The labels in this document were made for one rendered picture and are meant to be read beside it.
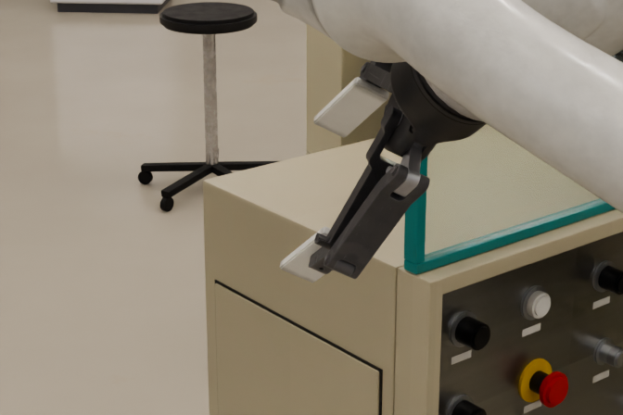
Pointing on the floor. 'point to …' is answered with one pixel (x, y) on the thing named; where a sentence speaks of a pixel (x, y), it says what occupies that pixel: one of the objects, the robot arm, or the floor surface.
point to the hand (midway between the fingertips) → (320, 191)
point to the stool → (201, 19)
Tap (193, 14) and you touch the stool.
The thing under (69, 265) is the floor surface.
